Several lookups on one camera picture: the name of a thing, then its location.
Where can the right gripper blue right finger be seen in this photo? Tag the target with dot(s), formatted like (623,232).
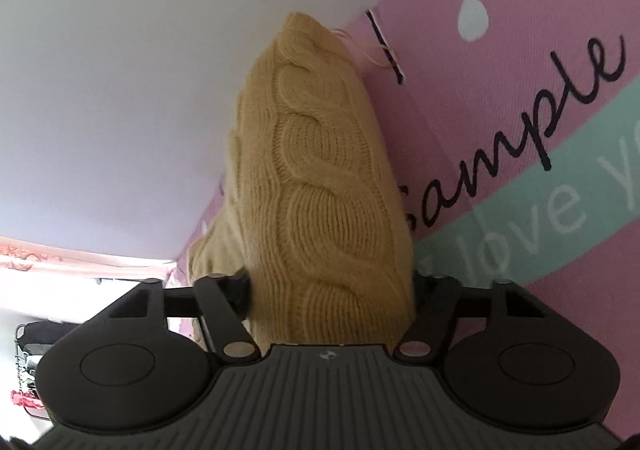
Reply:
(431,332)

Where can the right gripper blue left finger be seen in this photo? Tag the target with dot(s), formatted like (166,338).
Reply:
(223,332)

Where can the yellow cable knit sweater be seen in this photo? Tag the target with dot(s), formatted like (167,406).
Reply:
(311,207)

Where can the pink floral bed sheet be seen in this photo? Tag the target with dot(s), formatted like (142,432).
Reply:
(512,130)

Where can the white headboard panel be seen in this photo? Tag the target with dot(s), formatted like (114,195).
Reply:
(114,113)

